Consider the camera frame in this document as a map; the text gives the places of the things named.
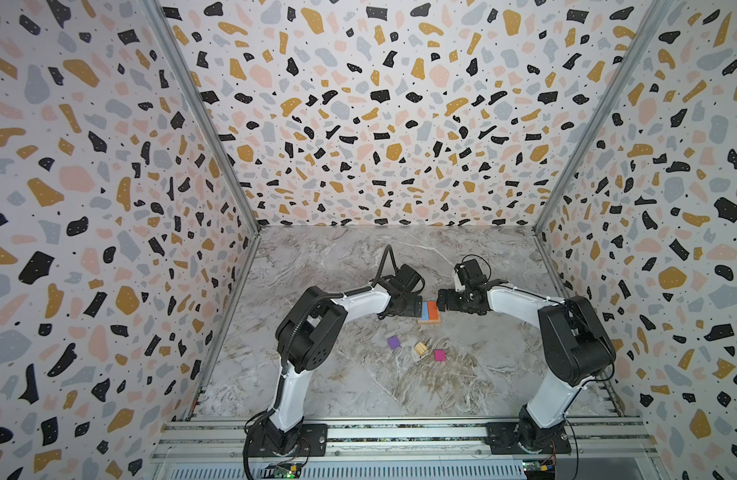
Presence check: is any light blue block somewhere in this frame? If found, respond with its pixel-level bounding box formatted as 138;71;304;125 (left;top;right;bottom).
420;301;430;322

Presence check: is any orange-red block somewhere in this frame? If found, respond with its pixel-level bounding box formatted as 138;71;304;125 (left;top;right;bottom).
428;301;441;319

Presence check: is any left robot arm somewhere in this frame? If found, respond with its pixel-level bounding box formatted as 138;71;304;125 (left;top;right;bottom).
244;264;426;456

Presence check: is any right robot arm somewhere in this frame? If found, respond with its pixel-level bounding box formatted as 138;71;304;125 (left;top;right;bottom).
437;255;616;453

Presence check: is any purple cube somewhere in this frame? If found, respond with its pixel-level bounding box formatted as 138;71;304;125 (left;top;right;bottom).
388;336;401;350

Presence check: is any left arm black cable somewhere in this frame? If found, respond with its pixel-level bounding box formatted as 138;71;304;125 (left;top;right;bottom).
241;244;400;480

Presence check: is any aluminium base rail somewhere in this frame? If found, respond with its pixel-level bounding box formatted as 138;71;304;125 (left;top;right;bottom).
149;417;670;479

